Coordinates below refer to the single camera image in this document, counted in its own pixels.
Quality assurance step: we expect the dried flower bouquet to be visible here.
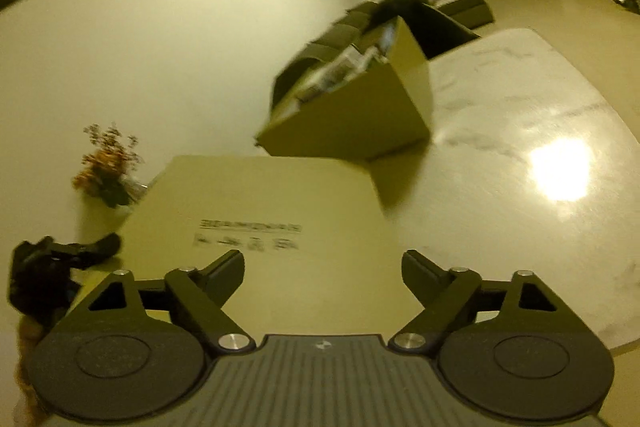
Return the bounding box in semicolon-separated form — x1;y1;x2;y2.
72;123;146;208

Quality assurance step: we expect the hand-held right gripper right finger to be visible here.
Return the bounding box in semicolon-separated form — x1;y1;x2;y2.
387;249;587;352

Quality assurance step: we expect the person's left forearm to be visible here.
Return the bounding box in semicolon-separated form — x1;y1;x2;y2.
15;314;51;413

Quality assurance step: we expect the dark dining chair with jacket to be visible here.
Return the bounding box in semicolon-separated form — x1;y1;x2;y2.
370;0;481;58

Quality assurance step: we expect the marble desktop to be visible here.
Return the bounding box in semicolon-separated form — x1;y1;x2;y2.
65;27;640;353

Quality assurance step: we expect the brown cardboard box lid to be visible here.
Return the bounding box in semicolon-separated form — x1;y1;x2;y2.
117;154;436;343

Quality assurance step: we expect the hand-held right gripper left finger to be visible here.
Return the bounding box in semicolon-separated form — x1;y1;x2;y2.
45;250;255;353

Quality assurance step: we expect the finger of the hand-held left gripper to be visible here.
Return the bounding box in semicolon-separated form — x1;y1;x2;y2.
65;233;122;270

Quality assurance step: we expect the brown cardboard box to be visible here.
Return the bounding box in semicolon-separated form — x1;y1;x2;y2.
255;17;432;162

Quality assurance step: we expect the grey ottoman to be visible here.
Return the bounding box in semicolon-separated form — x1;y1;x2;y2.
435;0;496;30

